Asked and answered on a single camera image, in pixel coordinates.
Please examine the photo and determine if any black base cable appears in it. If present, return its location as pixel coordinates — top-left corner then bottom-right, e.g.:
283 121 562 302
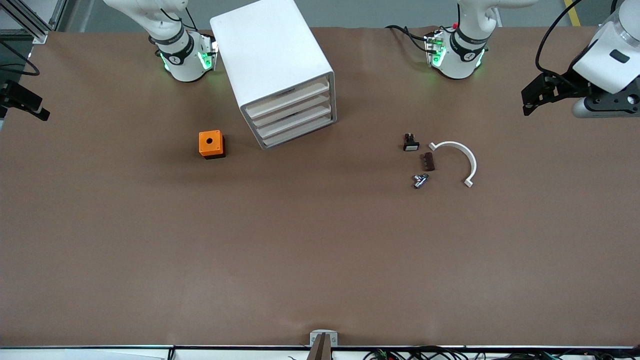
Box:
385 24 436 53

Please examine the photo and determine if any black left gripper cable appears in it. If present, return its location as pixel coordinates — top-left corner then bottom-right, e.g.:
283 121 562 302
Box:
535 0 585 77

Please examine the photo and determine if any white plastic drawer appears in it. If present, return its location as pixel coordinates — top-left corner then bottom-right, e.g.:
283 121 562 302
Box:
253 98 334 138
248 86 333 128
258 109 335 149
243 75 332 118

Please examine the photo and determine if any grey metal bracket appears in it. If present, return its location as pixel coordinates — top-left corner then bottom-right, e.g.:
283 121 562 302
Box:
309 330 339 347

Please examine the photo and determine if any white panel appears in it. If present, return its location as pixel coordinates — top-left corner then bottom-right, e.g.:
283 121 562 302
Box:
0 348 168 360

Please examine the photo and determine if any white drawer cabinet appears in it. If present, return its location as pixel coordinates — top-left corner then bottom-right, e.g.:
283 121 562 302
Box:
210 0 337 151

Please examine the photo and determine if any white curved plastic bracket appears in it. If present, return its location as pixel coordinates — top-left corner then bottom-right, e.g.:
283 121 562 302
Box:
428 141 478 188

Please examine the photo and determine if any orange box with hole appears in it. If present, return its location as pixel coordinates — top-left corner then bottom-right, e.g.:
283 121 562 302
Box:
198 130 226 160

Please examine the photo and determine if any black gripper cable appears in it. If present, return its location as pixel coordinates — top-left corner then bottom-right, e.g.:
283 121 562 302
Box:
0 40 41 77
535 0 585 77

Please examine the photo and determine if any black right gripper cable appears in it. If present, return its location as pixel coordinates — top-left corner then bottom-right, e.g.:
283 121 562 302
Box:
0 40 41 77

